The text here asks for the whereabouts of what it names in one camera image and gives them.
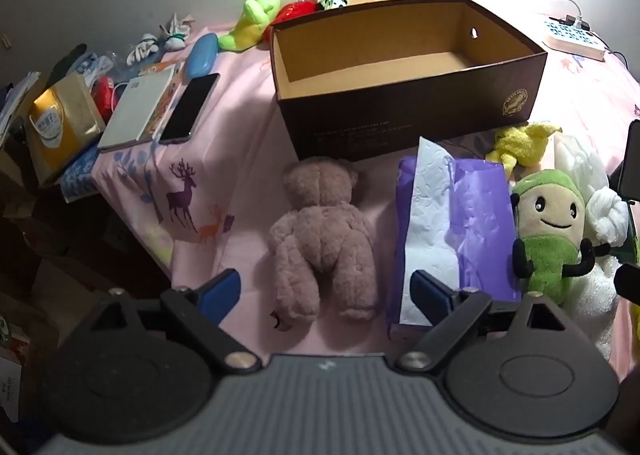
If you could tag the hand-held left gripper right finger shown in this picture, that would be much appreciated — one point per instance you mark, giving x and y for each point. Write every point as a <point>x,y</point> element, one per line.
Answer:
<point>424,294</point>

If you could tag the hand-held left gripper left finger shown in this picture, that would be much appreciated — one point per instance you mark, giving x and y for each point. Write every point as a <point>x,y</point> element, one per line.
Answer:
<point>220,294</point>

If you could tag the purple tissue pack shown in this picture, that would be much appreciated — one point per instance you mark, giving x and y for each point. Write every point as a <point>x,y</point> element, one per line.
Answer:
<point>480,215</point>

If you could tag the pink-brown teddy bear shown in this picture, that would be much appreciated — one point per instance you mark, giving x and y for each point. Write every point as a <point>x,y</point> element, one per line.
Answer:
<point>320,235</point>

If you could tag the green bean plush toy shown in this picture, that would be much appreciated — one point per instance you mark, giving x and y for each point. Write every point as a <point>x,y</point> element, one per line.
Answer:
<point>550,215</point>

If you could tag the white fluffy cloth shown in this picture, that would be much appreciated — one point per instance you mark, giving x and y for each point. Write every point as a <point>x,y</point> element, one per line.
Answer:
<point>595,300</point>

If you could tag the brown cardboard box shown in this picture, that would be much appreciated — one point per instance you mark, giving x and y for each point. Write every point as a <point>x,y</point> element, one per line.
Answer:
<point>400,110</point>

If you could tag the white plush toy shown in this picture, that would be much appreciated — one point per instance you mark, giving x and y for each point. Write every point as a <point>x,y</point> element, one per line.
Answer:
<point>607,215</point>

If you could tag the pink printed bedsheet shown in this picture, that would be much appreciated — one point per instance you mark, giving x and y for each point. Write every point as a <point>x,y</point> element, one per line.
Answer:
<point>235,175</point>

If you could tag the blue patterned cloth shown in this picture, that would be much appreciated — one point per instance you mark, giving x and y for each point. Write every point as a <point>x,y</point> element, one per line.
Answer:
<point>80,175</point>

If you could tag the black smartphone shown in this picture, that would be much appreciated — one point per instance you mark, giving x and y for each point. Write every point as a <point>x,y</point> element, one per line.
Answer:
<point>187,107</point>

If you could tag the white flat box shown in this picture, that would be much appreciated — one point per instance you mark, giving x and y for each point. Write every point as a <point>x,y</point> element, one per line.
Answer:
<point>132,110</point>

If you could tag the red plastic packet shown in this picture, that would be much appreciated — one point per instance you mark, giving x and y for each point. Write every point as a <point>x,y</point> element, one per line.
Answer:
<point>104,95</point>

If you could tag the yellow paper bag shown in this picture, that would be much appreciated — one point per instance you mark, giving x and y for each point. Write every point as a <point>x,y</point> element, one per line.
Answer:
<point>55,130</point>

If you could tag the blue glasses case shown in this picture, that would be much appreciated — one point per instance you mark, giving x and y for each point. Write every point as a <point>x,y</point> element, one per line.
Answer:
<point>200,57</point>

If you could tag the white work gloves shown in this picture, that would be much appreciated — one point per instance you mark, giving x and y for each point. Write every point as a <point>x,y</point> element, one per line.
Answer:
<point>142,49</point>
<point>175,39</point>

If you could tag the clear blue plastic packet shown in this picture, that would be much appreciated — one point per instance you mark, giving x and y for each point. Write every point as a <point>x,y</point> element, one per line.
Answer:
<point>92,65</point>

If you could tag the green and yellow plush toy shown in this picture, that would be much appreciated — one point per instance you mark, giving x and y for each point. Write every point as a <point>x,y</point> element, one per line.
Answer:
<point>250,20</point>

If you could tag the white papers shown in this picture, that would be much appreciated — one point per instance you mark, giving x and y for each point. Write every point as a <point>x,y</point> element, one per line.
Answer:
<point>15,95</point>

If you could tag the red plush toy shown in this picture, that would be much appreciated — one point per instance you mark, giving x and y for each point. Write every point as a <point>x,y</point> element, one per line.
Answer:
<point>295,12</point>

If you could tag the white power strip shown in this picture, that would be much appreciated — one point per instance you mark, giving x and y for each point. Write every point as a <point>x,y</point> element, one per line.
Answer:
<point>570,37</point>

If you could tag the black plug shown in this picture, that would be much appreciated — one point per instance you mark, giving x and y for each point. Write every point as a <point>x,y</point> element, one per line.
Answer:
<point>560,21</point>

